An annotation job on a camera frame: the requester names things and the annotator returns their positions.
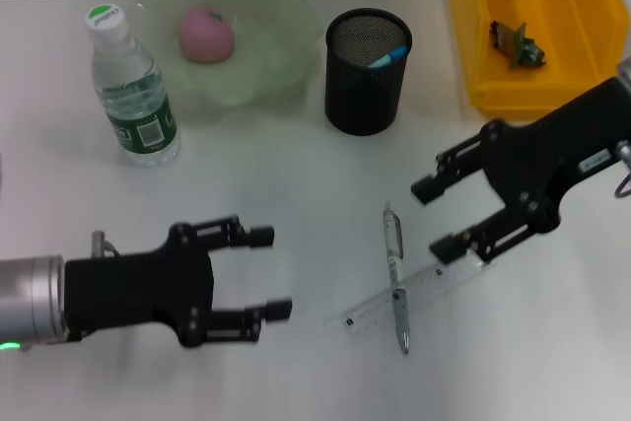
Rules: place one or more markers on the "yellow plastic bin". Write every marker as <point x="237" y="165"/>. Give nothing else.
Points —
<point x="537" y="91"/>

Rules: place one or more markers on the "black mesh pen holder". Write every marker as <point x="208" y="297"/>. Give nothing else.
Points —
<point x="365" y="95"/>

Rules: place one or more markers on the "grey ballpoint pen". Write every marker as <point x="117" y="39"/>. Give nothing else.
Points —
<point x="394" y="253"/>

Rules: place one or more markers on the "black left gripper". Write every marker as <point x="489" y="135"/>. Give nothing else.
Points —
<point x="128" y="288"/>

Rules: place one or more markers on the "pink toy peach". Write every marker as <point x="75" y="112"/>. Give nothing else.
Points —
<point x="204" y="36"/>

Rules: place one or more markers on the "clear water bottle green label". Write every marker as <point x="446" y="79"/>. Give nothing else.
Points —
<point x="135" y="110"/>

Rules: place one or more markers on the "green glass fruit plate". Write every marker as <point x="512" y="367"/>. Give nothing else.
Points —
<point x="276" y="46"/>

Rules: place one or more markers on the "green plastic wrapper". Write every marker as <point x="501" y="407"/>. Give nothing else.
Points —
<point x="517" y="46"/>

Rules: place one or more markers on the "clear plastic ruler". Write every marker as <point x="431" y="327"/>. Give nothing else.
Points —
<point x="429" y="288"/>

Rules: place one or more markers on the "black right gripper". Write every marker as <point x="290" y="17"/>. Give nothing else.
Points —
<point x="552" y="150"/>

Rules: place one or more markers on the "blue scissors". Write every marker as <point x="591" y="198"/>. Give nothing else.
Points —
<point x="389" y="57"/>

